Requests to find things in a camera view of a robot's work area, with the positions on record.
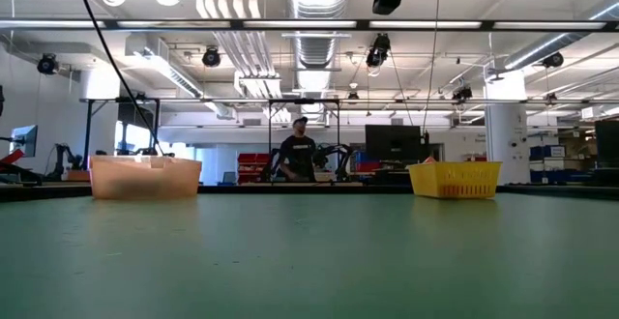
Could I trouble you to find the black overhead crossbar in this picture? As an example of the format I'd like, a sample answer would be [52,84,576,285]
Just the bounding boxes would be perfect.
[0,17,619,33]

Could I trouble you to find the black computer monitor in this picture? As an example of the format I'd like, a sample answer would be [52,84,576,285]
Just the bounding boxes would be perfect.
[364,124,423,163]
[593,119,619,168]

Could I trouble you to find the person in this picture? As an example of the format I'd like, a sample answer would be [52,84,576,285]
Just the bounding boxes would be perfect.
[278,115,319,184]

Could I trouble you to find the white building column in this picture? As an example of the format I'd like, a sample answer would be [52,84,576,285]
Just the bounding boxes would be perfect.
[485,70,531,186]

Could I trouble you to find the red storage bins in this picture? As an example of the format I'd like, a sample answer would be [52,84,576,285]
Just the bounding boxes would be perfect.
[236,152,273,185]

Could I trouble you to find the yellow plastic basket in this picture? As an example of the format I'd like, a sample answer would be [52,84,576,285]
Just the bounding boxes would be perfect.
[405,160,504,200]

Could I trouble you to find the blue storage bins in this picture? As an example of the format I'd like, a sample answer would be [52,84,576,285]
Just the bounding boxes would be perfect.
[528,144,568,160]

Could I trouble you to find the translucent pale orange bin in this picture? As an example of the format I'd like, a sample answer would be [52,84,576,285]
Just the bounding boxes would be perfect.
[88,154,203,201]

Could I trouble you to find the green table mat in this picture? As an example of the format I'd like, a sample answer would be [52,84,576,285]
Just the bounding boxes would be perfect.
[0,192,619,319]

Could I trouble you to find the grey computer monitor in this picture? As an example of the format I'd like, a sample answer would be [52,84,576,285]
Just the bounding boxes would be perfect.
[8,124,40,160]

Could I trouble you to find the red object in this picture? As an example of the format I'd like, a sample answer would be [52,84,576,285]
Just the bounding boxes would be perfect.
[0,147,25,166]

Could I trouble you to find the black overhead camera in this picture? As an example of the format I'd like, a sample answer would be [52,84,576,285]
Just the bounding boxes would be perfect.
[365,32,393,69]

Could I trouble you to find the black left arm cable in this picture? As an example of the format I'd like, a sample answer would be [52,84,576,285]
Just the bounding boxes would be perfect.
[71,0,176,159]

